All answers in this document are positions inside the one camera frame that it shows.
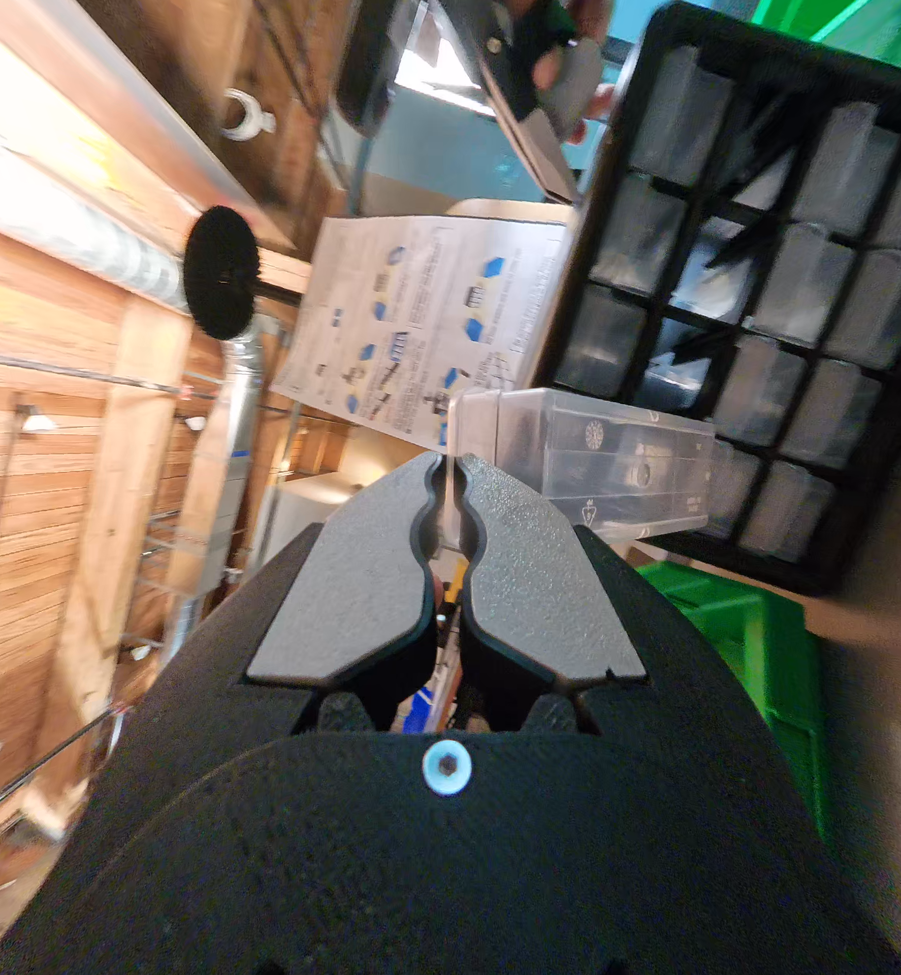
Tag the person's right hand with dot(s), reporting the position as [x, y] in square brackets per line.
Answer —
[591, 9]

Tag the black round disc fixture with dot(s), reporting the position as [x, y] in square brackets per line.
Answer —
[218, 270]

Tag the printed instruction poster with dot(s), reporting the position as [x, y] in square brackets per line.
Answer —
[420, 320]

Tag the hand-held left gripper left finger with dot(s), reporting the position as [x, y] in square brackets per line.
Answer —
[344, 594]

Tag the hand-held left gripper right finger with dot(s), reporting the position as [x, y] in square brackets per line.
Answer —
[549, 602]

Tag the silver air duct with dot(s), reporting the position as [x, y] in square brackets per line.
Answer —
[241, 426]

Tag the white ceiling clamp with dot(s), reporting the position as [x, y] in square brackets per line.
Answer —
[245, 122]

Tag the black drawer cabinet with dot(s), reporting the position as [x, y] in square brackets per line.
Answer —
[801, 68]

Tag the set of clear cabinet drawers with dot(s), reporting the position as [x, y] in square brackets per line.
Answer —
[839, 160]

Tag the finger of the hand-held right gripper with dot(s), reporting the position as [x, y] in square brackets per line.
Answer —
[553, 160]

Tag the clear plastic drawer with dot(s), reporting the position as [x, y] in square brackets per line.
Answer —
[610, 457]

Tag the white softbox light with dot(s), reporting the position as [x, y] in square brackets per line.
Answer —
[367, 68]

